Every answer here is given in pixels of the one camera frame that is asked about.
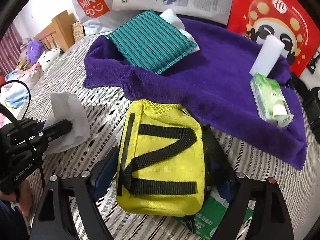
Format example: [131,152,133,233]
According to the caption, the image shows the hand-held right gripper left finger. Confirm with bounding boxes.
[30,147,120,240]

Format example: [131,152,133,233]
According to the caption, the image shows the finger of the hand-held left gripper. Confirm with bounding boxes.
[42,119,73,140]
[29,120,47,132]

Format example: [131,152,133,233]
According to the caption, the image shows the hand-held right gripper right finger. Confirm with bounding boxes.
[209,156,295,240]

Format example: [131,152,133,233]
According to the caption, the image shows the white tissue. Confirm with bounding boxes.
[44,92,91,155]

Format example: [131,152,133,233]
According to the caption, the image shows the green sachet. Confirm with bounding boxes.
[172,187,254,240]

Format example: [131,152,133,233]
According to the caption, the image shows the yellow pouch black straps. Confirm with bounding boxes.
[115,99,235,217]

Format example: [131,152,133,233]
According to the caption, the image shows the purple towel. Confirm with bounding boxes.
[83,17,307,172]

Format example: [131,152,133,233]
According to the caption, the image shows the green tissue pack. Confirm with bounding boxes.
[250,72,294,130]

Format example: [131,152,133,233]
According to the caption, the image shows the teal ribbed cloth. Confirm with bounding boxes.
[106,9,198,75]

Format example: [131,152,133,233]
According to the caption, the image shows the white sponge block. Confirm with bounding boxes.
[249,35,286,78]

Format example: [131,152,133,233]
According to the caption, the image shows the person's left hand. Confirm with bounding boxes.
[0,180,33,217]

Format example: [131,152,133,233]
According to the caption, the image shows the colourful printed blanket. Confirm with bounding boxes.
[0,64,42,128]

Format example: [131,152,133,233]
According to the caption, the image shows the striped bed quilt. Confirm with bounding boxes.
[25,32,320,240]

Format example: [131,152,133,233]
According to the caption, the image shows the white floral pillow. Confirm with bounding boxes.
[37,47,65,72]

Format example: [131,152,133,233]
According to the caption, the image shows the purple plush toy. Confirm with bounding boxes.
[26,40,45,64]

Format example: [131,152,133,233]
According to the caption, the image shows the maroon striped curtain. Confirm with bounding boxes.
[0,26,28,80]

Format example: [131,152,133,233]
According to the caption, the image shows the patterned notebook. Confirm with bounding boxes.
[72,21,85,43]

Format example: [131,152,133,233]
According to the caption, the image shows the wooden headboard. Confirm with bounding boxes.
[34,10,80,53]

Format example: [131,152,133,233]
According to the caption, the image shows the white plastic shopping bag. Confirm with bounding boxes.
[67,0,118,34]

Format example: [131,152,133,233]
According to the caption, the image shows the white waist bag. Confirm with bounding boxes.
[291,50,320,135]

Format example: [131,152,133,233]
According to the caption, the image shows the red paper bag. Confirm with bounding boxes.
[226,0,320,78]

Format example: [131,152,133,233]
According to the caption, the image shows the folded newspaper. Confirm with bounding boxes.
[112,0,237,25]

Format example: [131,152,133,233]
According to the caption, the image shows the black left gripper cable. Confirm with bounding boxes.
[0,80,47,193]

